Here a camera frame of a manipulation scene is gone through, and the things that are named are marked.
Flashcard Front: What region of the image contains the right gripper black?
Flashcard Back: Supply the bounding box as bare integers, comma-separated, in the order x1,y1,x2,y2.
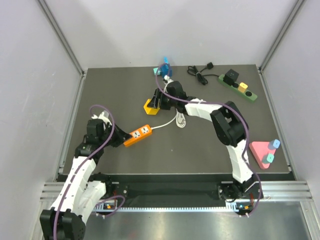
148,88,178,111

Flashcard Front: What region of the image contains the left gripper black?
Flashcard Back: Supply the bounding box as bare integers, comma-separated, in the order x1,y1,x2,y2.
99,121,132,148

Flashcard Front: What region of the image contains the yellow cube plug adapter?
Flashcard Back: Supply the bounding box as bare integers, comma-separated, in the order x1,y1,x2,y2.
143,98,160,116

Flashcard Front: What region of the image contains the orange power strip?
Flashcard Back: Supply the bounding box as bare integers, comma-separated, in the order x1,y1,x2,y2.
123,124,153,147

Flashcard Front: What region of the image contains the pink triangular socket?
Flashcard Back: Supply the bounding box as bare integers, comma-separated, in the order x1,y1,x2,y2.
249,141,277,170

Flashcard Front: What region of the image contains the teal plug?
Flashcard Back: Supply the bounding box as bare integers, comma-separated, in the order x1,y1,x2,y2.
153,67,161,76
262,153,275,164

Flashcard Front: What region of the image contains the light blue plug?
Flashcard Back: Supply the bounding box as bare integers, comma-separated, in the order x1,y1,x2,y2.
268,139,281,150
163,57,169,64

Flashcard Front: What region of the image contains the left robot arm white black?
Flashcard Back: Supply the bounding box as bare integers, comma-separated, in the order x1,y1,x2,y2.
39,117,132,240

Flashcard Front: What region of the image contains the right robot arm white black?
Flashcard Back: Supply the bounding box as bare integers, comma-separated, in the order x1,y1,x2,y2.
146,79,263,202

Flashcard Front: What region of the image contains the teal plug on blue cube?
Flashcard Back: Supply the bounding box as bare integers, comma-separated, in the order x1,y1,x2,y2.
153,67,161,76

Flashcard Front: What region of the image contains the blue cube socket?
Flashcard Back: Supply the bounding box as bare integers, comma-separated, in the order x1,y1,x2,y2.
160,63,173,78

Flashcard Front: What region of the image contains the light blue plug atop cube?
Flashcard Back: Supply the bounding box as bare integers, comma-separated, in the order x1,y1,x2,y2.
163,57,169,64

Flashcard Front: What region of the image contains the yellow plug on green strip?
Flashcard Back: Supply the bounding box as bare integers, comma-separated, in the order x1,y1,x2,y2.
237,82,248,93

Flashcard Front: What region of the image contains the black cube adapter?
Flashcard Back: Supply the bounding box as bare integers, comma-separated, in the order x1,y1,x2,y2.
223,69,239,86

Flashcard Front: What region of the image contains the green power strip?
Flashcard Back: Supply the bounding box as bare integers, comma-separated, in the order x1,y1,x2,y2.
218,74,258,103

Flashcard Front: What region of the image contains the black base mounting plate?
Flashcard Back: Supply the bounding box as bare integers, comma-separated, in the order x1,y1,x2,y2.
107,182,238,200

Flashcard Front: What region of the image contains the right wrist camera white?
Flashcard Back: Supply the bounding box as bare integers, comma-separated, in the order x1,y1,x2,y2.
163,75,173,93

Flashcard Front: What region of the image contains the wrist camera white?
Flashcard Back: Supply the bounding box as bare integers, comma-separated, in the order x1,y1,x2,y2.
91,110,112,125
163,75,173,93

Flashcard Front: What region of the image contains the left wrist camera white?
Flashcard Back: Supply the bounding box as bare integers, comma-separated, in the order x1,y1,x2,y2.
91,110,112,125

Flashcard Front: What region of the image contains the white coiled power cord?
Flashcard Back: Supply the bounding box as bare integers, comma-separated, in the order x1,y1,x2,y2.
151,109,187,130

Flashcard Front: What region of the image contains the black coiled power cord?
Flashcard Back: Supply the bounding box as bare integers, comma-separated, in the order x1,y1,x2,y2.
187,62,221,86

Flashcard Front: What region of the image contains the white slotted cable duct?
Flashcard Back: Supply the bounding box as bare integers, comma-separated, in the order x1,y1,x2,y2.
94,201,253,213

